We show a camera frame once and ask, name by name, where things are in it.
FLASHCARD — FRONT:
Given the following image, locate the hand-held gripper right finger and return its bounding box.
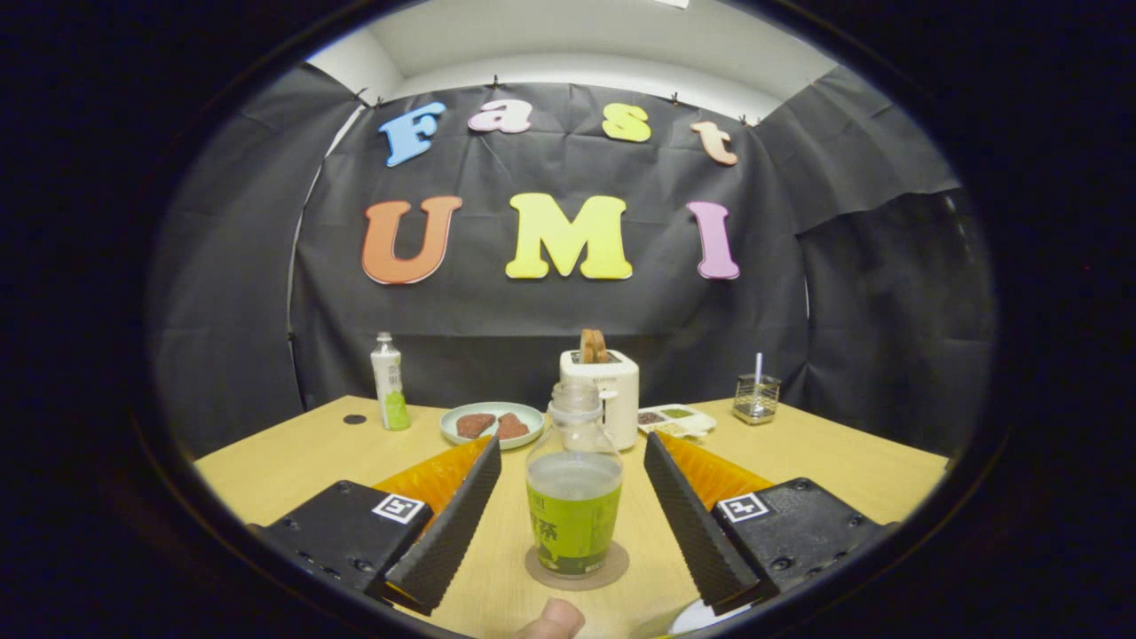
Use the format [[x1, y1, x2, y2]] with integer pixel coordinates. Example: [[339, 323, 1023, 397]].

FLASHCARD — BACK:
[[643, 431, 897, 615]]

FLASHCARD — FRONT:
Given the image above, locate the green label juice bottle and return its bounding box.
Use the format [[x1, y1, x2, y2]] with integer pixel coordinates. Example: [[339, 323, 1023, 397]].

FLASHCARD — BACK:
[[525, 382, 625, 580]]

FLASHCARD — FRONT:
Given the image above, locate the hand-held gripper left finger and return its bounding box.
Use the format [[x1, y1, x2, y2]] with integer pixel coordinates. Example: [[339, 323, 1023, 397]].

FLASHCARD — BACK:
[[257, 434, 503, 618]]

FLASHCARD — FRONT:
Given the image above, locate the round brown coaster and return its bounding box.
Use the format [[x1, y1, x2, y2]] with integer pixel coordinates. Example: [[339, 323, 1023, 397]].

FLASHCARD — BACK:
[[524, 541, 631, 593]]

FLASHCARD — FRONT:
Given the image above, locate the wooden table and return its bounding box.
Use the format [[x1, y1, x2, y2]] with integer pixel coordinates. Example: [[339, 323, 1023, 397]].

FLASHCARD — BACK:
[[193, 395, 951, 639]]

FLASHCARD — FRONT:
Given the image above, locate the white divided snack tray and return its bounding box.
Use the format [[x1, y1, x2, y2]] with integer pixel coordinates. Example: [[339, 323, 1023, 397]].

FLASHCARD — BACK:
[[637, 404, 717, 440]]

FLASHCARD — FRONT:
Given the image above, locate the white toaster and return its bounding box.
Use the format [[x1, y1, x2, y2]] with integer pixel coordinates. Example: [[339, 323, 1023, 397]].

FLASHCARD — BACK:
[[559, 349, 641, 452]]

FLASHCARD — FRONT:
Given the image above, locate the pale green plate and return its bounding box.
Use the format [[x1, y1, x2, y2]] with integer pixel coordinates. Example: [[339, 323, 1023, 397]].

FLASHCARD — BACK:
[[439, 401, 546, 451]]

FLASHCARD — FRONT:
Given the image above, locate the pale grey cup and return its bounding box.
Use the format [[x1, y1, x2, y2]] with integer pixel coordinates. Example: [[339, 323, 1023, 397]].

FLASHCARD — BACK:
[[666, 596, 755, 636]]

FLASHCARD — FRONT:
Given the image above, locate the tall white green bottle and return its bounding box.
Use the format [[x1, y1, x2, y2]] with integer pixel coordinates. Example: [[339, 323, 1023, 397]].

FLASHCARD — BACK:
[[370, 332, 413, 432]]

